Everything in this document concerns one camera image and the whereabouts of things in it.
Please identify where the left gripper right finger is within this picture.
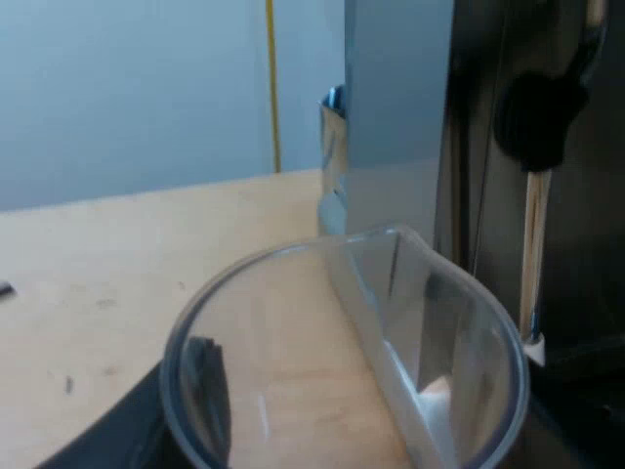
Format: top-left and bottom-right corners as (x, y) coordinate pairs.
(492, 390), (587, 469)

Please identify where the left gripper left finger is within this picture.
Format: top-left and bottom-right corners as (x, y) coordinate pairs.
(32, 335), (232, 469)

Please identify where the clear measuring glass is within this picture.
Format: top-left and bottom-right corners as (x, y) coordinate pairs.
(159, 225), (531, 469)

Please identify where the steel espresso machine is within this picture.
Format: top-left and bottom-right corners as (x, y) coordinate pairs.
(343, 0), (625, 469)

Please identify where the yellow cable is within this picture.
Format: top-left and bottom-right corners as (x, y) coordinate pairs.
(265, 0), (283, 174)

